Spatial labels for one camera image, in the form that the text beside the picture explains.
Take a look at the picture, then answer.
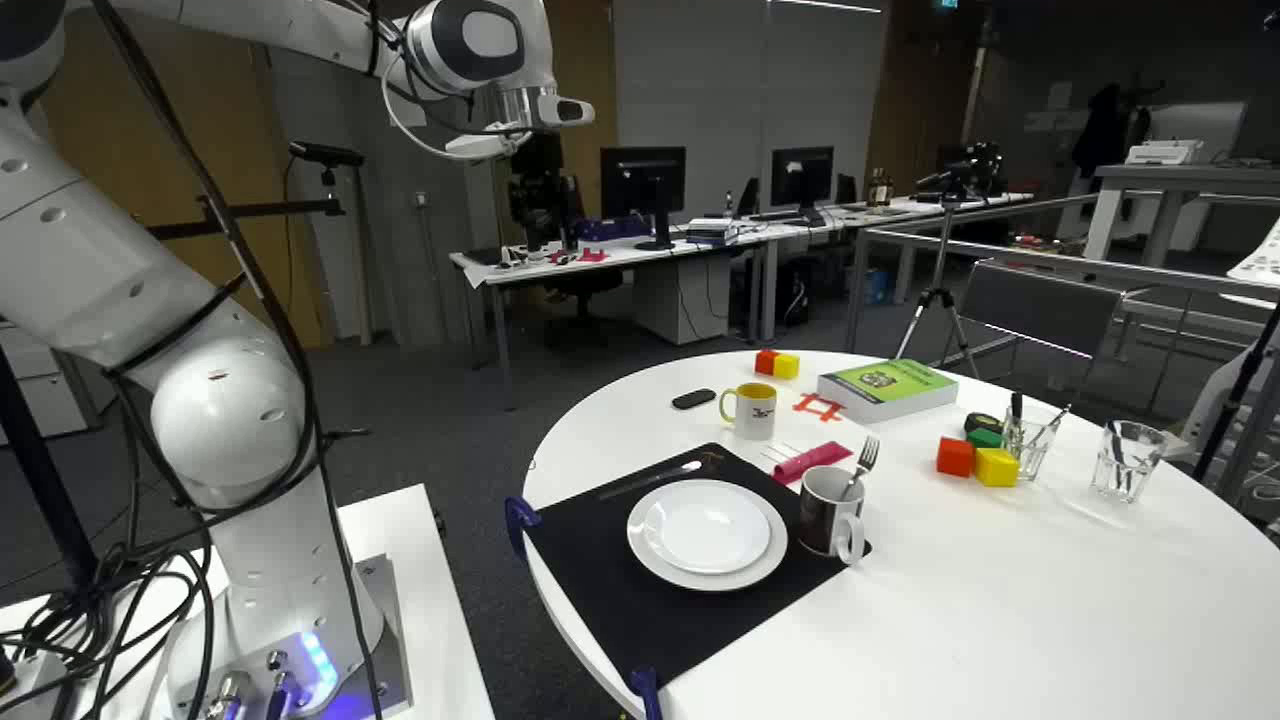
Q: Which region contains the green block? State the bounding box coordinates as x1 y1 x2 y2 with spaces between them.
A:
960 413 1007 450

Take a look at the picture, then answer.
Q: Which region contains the yellow and white mug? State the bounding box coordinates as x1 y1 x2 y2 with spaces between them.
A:
717 379 785 443

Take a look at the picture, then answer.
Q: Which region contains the black office chair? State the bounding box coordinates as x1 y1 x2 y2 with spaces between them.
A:
506 197 590 324

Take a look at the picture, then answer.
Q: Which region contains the black camera tripod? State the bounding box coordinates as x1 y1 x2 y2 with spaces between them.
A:
886 191 1024 393

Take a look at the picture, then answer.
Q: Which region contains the green book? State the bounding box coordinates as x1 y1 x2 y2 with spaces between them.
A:
810 355 964 428

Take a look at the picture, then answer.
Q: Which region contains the blue tape strip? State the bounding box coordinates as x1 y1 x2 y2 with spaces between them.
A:
501 490 541 538
629 666 667 720

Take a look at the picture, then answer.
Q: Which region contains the black camera on tripod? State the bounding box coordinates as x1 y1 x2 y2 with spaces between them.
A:
910 134 1010 208

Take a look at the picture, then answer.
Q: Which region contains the aluminium frame railing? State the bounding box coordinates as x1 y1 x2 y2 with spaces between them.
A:
851 191 1280 404

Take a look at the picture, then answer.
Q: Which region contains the black cable bundle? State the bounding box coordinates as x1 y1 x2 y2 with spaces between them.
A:
0 531 222 720

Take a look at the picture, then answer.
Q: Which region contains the yellow cube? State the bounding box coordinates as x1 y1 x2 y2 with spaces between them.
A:
971 443 1024 490

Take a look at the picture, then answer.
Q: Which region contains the black slanted pole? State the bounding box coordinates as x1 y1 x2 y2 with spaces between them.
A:
1189 297 1280 486

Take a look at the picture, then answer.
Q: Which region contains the red cube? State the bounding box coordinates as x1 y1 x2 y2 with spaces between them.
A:
931 430 981 479

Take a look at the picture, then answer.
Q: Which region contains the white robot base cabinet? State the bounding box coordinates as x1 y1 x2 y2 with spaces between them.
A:
0 479 497 720

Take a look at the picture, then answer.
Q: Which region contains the gray panel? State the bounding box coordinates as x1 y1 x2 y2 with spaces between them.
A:
954 257 1128 404

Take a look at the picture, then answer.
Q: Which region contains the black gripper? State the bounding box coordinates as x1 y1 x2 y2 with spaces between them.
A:
506 126 587 205

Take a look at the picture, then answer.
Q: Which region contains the black computer monitor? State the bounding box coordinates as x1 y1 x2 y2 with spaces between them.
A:
597 143 692 257
768 143 840 228

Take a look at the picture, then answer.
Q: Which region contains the long white office desk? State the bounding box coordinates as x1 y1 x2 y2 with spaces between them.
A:
447 191 1034 393

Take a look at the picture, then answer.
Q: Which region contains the light gray wrist cable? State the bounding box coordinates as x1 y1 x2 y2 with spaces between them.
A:
376 74 541 168

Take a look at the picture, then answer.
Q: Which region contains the clear drinking glass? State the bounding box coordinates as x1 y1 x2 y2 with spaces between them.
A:
1089 416 1168 507

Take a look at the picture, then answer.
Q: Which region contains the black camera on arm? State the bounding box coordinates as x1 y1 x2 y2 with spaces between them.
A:
144 134 376 249

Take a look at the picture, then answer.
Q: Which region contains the clear glass with pens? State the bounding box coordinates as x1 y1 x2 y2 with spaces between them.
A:
1001 389 1076 486

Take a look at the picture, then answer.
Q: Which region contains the metal spoon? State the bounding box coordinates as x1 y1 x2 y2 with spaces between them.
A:
842 430 885 503

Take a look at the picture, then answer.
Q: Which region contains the white round plate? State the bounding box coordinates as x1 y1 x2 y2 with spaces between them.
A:
621 476 793 597

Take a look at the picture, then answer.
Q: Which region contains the white background table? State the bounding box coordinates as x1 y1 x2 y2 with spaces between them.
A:
1079 157 1280 262

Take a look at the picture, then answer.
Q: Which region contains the black placemat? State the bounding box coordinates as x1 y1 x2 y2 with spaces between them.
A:
516 441 877 692

